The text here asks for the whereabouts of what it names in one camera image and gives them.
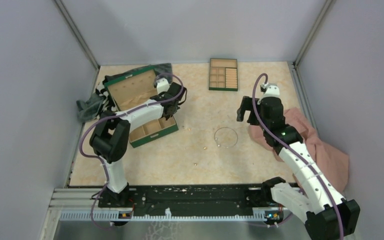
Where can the aluminium frame post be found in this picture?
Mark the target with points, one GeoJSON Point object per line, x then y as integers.
{"type": "Point", "coordinates": [60, 5]}
{"type": "Point", "coordinates": [327, 5]}

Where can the grey-green zebra plush towel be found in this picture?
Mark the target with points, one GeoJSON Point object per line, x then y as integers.
{"type": "Point", "coordinates": [100, 100]}

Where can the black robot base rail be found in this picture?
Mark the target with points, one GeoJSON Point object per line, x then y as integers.
{"type": "Point", "coordinates": [199, 201]}

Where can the left aluminium frame post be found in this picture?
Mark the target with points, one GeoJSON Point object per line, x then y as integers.
{"type": "Point", "coordinates": [60, 5]}

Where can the right aluminium frame post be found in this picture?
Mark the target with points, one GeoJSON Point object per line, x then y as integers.
{"type": "Point", "coordinates": [327, 5]}

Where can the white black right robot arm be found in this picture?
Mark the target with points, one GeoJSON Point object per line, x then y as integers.
{"type": "Point", "coordinates": [325, 212]}

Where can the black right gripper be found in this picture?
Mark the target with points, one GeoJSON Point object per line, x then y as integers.
{"type": "Point", "coordinates": [246, 104]}

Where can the pink cloth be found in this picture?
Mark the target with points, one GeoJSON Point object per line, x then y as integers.
{"type": "Point", "coordinates": [331, 161]}

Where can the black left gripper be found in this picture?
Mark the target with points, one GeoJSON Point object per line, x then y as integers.
{"type": "Point", "coordinates": [161, 94]}

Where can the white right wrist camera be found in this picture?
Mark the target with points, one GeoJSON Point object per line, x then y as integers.
{"type": "Point", "coordinates": [270, 90]}

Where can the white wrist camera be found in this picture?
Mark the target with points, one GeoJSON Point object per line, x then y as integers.
{"type": "Point", "coordinates": [270, 90]}
{"type": "Point", "coordinates": [162, 85]}

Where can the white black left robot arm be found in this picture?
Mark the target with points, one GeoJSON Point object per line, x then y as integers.
{"type": "Point", "coordinates": [111, 137]}

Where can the green jewelry box with lid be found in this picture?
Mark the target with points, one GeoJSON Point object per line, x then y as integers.
{"type": "Point", "coordinates": [132, 88]}

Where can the green compartment jewelry tray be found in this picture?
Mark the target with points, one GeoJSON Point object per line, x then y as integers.
{"type": "Point", "coordinates": [223, 75]}

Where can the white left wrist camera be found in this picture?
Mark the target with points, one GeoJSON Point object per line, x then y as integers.
{"type": "Point", "coordinates": [162, 85]}

